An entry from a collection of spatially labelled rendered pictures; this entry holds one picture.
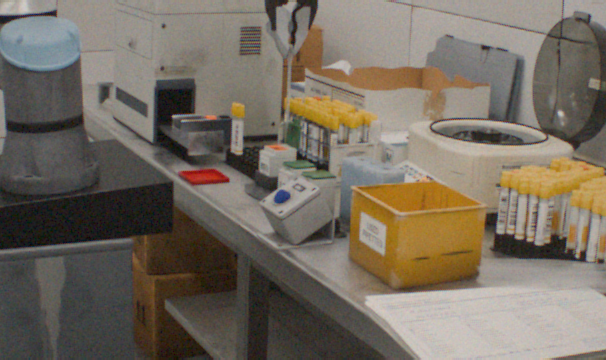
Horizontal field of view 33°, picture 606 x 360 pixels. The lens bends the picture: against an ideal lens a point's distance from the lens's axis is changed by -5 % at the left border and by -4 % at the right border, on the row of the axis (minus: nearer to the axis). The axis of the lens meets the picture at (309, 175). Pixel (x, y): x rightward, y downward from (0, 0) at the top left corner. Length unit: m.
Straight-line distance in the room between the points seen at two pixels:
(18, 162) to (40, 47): 0.16
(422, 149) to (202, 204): 0.36
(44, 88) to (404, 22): 1.15
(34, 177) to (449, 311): 0.60
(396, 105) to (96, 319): 0.71
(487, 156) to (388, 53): 0.90
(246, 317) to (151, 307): 1.50
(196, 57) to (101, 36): 1.33
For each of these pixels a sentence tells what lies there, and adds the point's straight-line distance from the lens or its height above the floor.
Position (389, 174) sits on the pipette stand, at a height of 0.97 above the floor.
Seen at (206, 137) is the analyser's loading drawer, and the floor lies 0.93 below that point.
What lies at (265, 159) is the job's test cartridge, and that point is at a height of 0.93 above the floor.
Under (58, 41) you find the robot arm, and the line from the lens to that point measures 1.44.
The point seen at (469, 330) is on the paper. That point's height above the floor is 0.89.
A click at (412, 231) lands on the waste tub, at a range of 1.31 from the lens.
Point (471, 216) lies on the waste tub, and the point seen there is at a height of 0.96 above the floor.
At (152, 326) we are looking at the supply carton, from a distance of 3.15.
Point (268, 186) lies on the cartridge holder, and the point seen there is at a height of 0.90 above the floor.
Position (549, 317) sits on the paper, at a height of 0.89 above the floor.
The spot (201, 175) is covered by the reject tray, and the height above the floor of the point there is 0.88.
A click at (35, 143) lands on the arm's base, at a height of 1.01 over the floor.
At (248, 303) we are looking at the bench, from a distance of 1.64.
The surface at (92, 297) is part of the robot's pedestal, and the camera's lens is 1.50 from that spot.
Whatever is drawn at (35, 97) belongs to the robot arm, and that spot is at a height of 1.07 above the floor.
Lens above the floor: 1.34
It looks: 14 degrees down
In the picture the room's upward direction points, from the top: 3 degrees clockwise
